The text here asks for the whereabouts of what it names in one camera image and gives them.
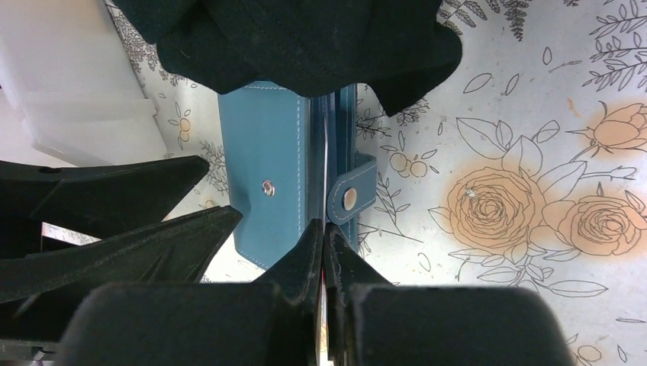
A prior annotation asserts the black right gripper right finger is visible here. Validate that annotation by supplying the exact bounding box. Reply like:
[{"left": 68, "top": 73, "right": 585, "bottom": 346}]
[{"left": 323, "top": 224, "right": 574, "bottom": 365}]

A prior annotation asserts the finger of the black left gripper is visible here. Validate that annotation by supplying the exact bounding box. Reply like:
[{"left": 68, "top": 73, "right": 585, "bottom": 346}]
[
  {"left": 1, "top": 206, "right": 243, "bottom": 303},
  {"left": 1, "top": 156, "right": 209, "bottom": 238}
]

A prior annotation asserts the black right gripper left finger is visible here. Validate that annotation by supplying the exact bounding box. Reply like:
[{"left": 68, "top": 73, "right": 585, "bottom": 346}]
[{"left": 55, "top": 220, "right": 324, "bottom": 365}]

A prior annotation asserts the blue leather card holder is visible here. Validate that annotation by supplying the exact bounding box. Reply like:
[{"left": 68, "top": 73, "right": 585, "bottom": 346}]
[{"left": 218, "top": 82, "right": 377, "bottom": 269}]

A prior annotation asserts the white plastic card box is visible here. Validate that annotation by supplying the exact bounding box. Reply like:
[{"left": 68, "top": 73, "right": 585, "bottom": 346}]
[{"left": 1, "top": 1, "right": 167, "bottom": 166}]

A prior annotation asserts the black crumpled cloth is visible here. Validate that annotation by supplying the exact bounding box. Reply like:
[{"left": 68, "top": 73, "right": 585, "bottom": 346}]
[{"left": 117, "top": 0, "right": 462, "bottom": 115}]

